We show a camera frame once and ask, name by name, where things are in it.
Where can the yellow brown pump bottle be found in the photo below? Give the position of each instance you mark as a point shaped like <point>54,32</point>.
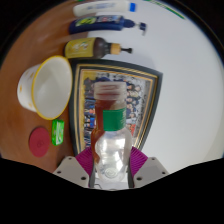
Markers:
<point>86,47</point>

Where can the small green box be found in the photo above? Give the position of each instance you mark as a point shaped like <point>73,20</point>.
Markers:
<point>57,132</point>

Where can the dark blue pump bottle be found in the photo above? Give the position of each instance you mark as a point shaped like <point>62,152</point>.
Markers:
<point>100,24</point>

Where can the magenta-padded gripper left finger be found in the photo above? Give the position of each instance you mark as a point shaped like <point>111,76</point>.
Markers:
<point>73,168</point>

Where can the clear green-labelled drink bottle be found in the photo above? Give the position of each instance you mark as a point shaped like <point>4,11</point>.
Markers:
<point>111,150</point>

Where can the flat round red coaster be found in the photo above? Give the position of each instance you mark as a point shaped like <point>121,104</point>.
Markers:
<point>39,142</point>

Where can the white yellow-rimmed cup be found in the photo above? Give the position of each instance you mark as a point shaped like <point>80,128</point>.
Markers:
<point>50,88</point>

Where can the white blue-capped lotion bottle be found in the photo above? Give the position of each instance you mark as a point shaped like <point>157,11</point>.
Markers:
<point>100,8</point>

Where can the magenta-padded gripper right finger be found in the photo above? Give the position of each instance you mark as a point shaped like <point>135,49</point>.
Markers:
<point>148,168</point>

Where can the dark framed group photo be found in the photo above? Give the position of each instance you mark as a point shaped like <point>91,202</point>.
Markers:
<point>146,100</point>

